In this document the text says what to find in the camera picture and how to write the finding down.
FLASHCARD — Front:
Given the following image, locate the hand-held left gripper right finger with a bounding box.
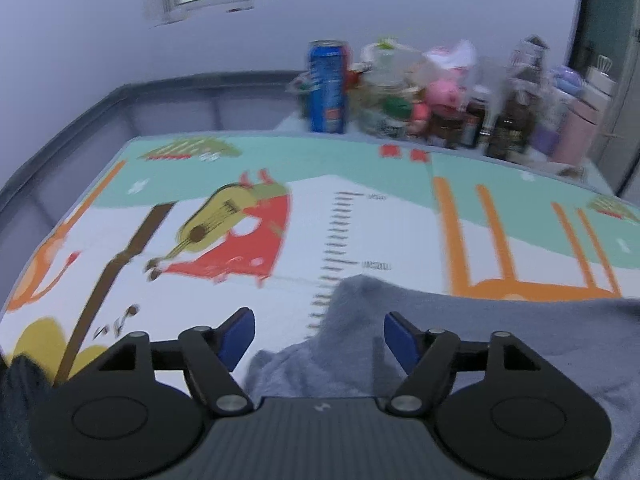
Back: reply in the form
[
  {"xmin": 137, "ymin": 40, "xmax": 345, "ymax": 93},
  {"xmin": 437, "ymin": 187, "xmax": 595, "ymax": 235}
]
[{"xmin": 383, "ymin": 311, "xmax": 544, "ymax": 417}]

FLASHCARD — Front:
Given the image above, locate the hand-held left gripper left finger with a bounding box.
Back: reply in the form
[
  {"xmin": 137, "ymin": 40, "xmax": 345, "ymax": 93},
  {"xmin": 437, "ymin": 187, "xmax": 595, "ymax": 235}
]
[{"xmin": 96, "ymin": 306, "xmax": 257, "ymax": 417}]

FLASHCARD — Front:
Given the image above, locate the grey sweatshirt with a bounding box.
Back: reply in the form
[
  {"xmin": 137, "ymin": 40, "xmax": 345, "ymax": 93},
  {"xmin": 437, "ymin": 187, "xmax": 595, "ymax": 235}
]
[{"xmin": 244, "ymin": 275, "xmax": 640, "ymax": 480}]

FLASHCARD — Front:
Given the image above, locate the printed play mat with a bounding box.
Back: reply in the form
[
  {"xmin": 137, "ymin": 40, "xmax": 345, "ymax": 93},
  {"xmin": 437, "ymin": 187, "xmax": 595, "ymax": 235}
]
[{"xmin": 0, "ymin": 132, "xmax": 640, "ymax": 391}]

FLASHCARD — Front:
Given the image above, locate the cluster of jars and containers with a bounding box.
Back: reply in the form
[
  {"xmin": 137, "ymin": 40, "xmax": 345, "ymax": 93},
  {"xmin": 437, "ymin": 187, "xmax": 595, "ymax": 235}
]
[{"xmin": 287, "ymin": 34, "xmax": 621, "ymax": 166}]

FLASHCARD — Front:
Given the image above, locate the green lid jar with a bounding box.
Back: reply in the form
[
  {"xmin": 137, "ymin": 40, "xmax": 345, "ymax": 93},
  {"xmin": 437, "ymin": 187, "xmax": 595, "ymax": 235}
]
[{"xmin": 367, "ymin": 96, "xmax": 417, "ymax": 140}]

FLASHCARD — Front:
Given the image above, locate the dark blue garment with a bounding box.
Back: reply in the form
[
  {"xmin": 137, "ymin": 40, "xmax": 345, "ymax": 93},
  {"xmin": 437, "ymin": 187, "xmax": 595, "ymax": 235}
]
[{"xmin": 0, "ymin": 354, "xmax": 57, "ymax": 480}]

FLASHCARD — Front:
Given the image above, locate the dark glass bottle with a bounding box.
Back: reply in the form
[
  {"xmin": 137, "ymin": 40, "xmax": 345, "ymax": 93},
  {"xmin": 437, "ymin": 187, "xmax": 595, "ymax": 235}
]
[{"xmin": 486, "ymin": 77, "xmax": 535, "ymax": 162}]

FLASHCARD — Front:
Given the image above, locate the grey playpen fence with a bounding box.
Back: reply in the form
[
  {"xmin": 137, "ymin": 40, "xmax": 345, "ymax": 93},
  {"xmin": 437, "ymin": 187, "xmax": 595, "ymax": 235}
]
[{"xmin": 0, "ymin": 70, "xmax": 307, "ymax": 221}]

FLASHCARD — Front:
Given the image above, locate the purple bottle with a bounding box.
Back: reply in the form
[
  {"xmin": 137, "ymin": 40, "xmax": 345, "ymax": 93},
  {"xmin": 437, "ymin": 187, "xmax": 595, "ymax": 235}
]
[{"xmin": 531, "ymin": 66, "xmax": 585, "ymax": 157}]

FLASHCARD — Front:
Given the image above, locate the pink pig toy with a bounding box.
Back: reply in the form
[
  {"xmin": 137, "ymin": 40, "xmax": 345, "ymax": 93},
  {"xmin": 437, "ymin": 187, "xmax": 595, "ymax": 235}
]
[{"xmin": 424, "ymin": 76, "xmax": 470, "ymax": 112}]

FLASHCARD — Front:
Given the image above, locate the blue snack can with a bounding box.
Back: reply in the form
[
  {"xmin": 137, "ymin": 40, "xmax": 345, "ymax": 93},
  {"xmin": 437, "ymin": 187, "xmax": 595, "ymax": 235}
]
[{"xmin": 305, "ymin": 39, "xmax": 354, "ymax": 135}]

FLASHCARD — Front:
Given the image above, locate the pink tumbler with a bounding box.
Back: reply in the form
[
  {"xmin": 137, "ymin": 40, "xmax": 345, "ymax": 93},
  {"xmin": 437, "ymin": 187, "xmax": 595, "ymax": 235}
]
[{"xmin": 551, "ymin": 99, "xmax": 602, "ymax": 165}]

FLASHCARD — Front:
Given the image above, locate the green white plastic bottle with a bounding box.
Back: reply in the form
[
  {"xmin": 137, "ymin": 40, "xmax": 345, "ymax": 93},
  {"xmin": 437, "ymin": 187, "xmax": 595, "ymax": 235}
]
[{"xmin": 361, "ymin": 34, "xmax": 417, "ymax": 88}]

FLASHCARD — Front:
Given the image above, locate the white plastic bag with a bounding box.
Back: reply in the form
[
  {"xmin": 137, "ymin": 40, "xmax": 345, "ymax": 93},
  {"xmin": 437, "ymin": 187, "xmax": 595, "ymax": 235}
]
[{"xmin": 424, "ymin": 39, "xmax": 480, "ymax": 82}]

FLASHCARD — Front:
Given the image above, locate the white thermos bottle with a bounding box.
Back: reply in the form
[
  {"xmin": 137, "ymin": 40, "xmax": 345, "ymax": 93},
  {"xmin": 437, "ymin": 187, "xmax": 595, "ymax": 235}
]
[{"xmin": 582, "ymin": 56, "xmax": 619, "ymax": 111}]

